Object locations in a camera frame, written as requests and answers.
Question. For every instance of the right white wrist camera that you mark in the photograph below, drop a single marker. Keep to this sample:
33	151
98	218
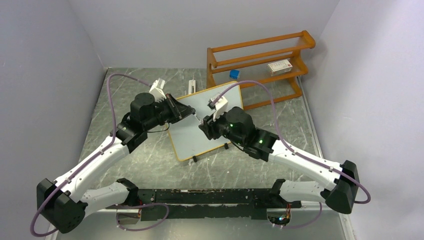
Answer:
219	105

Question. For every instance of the small blue box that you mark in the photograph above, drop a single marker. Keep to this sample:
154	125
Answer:
234	74

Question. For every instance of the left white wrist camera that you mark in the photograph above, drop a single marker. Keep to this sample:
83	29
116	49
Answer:
156	90

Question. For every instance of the yellow framed whiteboard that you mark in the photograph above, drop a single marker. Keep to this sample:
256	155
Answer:
186	137

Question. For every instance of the blue whiteboard marker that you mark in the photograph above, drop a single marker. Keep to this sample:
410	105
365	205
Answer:
200	122

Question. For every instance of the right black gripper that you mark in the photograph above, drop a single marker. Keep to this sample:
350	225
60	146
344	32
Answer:
209	126

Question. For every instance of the aluminium frame profile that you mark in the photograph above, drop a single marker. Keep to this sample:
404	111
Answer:
311	222

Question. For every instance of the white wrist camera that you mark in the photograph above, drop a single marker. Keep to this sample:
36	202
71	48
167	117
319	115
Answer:
219	105
156	90

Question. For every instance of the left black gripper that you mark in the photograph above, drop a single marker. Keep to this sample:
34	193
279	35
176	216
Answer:
178	110

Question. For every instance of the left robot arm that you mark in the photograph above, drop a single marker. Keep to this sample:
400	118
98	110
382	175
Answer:
66	201

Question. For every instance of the white whiteboard stand piece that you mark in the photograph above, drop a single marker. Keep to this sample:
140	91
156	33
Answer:
191	86

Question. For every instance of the white red carton box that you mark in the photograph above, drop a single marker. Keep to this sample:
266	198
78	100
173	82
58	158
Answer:
279	67

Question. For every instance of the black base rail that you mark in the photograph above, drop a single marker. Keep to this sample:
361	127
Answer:
250	203

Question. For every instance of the orange wooden shelf rack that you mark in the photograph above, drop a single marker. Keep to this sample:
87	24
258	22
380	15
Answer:
251	59

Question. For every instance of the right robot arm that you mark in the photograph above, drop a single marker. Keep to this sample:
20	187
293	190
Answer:
332	183

